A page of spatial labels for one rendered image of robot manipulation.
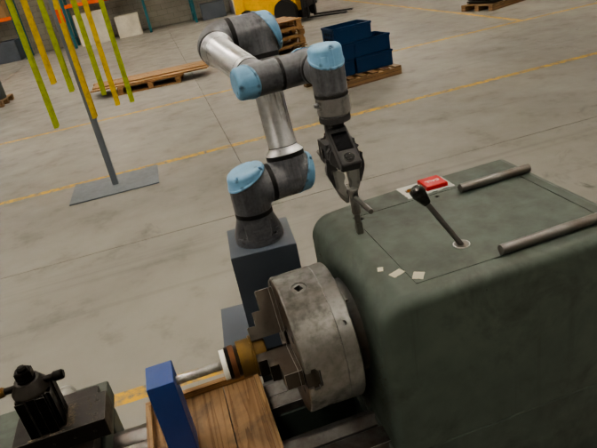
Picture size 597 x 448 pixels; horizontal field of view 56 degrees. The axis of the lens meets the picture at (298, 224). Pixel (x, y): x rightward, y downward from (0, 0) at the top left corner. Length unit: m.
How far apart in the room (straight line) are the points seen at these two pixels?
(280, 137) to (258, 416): 0.78
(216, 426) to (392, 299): 0.59
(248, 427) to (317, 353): 0.34
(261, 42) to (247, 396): 0.96
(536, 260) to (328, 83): 0.55
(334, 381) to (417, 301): 0.25
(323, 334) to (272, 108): 0.75
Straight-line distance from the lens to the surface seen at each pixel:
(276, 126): 1.67
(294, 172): 1.67
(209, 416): 1.50
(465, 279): 1.14
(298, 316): 1.17
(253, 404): 1.49
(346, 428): 1.41
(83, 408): 1.47
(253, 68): 1.28
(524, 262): 1.20
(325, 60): 1.22
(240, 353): 1.27
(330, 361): 1.18
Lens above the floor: 1.88
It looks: 26 degrees down
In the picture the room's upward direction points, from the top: 11 degrees counter-clockwise
